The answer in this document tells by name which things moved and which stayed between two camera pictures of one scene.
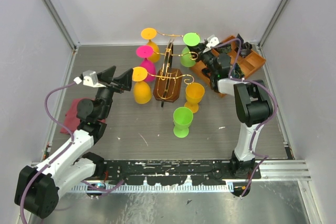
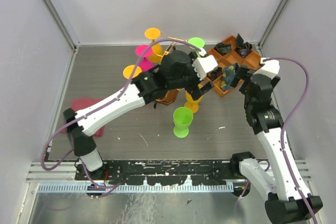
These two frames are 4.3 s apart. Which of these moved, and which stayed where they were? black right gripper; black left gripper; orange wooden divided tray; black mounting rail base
Moved: black left gripper; black right gripper
Stayed: orange wooden divided tray; black mounting rail base
